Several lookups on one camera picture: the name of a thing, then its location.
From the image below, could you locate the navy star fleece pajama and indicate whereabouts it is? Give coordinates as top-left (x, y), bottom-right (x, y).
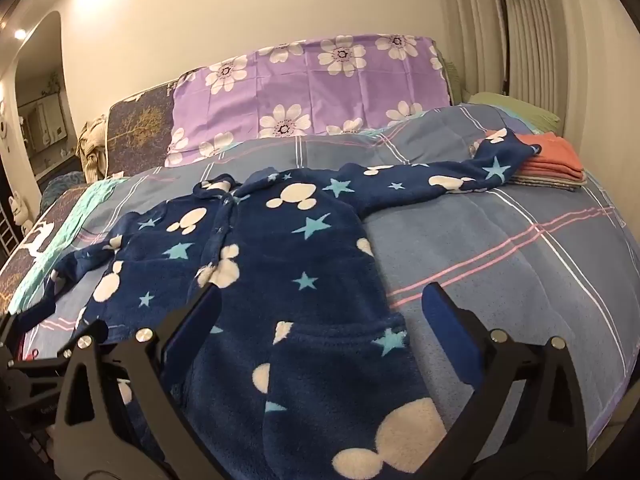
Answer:
top-left (25, 129), bottom-right (539, 479)

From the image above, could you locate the folded orange clothes stack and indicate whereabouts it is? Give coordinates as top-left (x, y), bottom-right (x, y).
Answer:
top-left (509, 132), bottom-right (587, 191)

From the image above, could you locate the blue plaid bed blanket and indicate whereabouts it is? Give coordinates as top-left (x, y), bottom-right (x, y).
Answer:
top-left (8, 103), bottom-right (633, 461)

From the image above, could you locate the teal patterned bed sheet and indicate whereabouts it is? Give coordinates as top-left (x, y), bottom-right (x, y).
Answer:
top-left (6, 177), bottom-right (127, 314)

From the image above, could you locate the beige crumpled cloth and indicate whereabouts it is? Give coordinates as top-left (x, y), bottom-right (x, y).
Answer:
top-left (76, 115), bottom-right (107, 184)

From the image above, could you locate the dark tree pattern pillow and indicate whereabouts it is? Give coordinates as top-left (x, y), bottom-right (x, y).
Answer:
top-left (106, 84), bottom-right (174, 176)

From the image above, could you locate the green pillow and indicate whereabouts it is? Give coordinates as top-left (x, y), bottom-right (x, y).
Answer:
top-left (466, 92), bottom-right (562, 136)

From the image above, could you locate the purple floral pillow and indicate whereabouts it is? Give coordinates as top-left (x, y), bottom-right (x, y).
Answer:
top-left (164, 34), bottom-right (451, 167)

